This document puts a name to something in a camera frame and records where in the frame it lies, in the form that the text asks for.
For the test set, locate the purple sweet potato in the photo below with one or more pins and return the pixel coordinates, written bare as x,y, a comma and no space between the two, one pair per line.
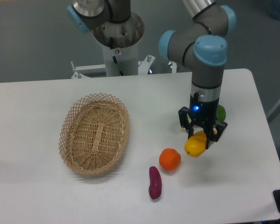
155,185

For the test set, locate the green bok choy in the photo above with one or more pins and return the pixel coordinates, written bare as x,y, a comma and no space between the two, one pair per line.
221,113

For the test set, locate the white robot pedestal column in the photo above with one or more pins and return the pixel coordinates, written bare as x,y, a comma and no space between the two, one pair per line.
121,61

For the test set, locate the white metal base frame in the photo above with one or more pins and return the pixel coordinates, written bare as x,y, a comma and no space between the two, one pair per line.
144,67

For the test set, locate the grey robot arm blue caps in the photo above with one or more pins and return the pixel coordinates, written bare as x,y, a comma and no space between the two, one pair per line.
202,49

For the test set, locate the woven wicker basket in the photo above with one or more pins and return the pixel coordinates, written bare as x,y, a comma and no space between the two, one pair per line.
94,134

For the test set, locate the yellow mango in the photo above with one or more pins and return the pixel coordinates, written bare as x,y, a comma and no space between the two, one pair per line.
196,144

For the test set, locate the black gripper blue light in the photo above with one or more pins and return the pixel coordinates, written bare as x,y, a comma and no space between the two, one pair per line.
202,114

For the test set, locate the orange fruit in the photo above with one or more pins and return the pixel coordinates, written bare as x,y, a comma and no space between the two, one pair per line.
169,159

